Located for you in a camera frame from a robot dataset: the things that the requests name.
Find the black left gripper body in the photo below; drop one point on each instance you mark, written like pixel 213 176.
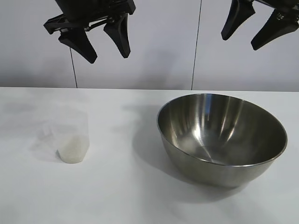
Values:
pixel 74 14

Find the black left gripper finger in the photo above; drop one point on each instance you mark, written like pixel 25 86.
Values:
pixel 121 35
pixel 79 44

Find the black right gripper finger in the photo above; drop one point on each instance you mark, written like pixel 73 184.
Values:
pixel 238 11
pixel 273 30

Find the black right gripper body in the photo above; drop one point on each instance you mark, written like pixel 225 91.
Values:
pixel 280 4

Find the clear plastic measuring cup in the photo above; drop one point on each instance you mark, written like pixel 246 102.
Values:
pixel 70 121

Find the white rice grains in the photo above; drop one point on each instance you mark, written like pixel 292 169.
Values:
pixel 72 151

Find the stainless steel mixing bowl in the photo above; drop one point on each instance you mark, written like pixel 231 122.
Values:
pixel 222 172

